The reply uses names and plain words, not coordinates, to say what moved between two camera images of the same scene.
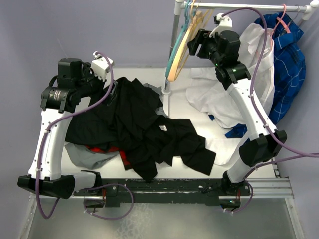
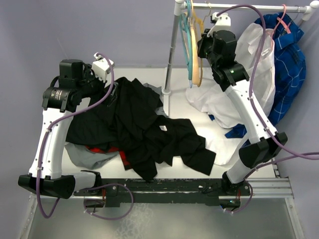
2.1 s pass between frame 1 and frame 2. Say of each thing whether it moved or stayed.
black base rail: stayed
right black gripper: stayed
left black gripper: stayed
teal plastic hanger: moved
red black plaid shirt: stayed
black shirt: stayed
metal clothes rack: stayed
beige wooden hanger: moved
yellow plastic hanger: moved
